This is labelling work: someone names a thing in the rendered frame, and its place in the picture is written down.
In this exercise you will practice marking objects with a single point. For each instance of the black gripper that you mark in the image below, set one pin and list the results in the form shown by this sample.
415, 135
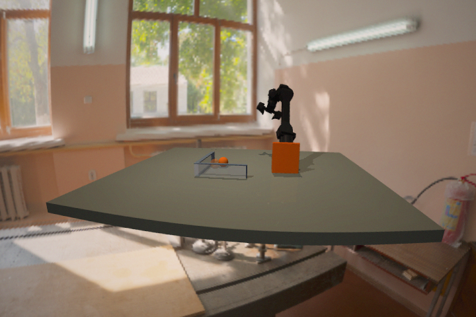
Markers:
262, 108

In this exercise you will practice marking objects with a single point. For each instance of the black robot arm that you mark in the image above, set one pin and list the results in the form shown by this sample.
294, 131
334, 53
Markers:
284, 94

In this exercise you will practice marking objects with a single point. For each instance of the clear low corner wall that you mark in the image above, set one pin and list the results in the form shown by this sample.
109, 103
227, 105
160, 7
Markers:
222, 171

